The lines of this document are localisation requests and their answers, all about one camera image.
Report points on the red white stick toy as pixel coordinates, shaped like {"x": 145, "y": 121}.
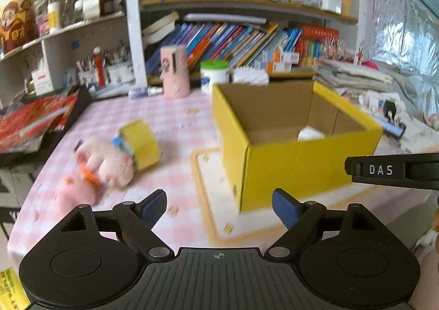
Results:
{"x": 100, "y": 66}

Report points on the small lying tube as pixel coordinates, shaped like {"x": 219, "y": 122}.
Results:
{"x": 144, "y": 92}

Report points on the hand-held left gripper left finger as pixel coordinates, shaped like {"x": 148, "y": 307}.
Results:
{"x": 156, "y": 207}

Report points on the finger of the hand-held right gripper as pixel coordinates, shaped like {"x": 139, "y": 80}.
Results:
{"x": 360, "y": 170}

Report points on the black metal frame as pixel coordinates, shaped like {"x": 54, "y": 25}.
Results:
{"x": 13, "y": 193}

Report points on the white jar green lid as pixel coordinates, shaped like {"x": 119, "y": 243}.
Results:
{"x": 214, "y": 77}

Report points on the yellow green packet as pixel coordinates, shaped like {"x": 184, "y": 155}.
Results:
{"x": 12, "y": 289}

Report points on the row of white pen cups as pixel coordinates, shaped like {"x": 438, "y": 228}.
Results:
{"x": 116, "y": 73}

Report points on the cream dark-edged book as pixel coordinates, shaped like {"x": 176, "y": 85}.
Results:
{"x": 161, "y": 27}

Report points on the white textured tissue pack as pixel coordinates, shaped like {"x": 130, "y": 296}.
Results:
{"x": 250, "y": 77}

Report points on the pink cylindrical container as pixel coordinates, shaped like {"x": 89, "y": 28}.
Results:
{"x": 175, "y": 73}

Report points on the person's right forearm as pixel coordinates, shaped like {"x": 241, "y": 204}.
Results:
{"x": 428, "y": 265}

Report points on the black tray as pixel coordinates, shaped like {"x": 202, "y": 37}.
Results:
{"x": 80, "y": 104}

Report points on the red boxed book set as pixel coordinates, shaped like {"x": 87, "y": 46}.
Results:
{"x": 317, "y": 44}

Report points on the white orange blue medicine box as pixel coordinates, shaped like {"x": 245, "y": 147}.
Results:
{"x": 263, "y": 66}
{"x": 291, "y": 56}
{"x": 282, "y": 67}
{"x": 271, "y": 55}

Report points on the yellow toy block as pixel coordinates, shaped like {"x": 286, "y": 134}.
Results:
{"x": 145, "y": 145}

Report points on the fortune god figure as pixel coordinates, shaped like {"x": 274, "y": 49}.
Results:
{"x": 17, "y": 25}

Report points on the white bookshelf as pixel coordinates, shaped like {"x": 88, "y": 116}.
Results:
{"x": 133, "y": 39}

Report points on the silver foil cover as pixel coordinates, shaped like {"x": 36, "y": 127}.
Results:
{"x": 422, "y": 66}

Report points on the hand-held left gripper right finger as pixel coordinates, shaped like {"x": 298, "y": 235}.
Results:
{"x": 284, "y": 209}

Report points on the stack of red packets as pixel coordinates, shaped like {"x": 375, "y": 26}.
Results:
{"x": 31, "y": 121}

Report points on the pink plush toy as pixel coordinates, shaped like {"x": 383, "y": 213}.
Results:
{"x": 106, "y": 162}

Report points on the pink wall poster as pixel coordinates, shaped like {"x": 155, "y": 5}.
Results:
{"x": 389, "y": 18}

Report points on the pink checked tablecloth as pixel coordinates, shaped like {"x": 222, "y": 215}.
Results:
{"x": 185, "y": 125}

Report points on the stack of papers and booklets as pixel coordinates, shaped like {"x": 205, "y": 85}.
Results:
{"x": 349, "y": 75}

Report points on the white packet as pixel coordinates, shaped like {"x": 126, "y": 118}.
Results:
{"x": 310, "y": 133}

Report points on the row of slanted colourful books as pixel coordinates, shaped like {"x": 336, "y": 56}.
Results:
{"x": 223, "y": 42}

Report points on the white box red label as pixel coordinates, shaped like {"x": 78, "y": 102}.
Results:
{"x": 42, "y": 83}

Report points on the white bottle yellow label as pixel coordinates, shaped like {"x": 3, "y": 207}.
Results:
{"x": 54, "y": 17}

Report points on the yellow cardboard box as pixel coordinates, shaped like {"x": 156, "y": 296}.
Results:
{"x": 271, "y": 173}

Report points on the white pen holder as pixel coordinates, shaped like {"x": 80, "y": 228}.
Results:
{"x": 331, "y": 0}

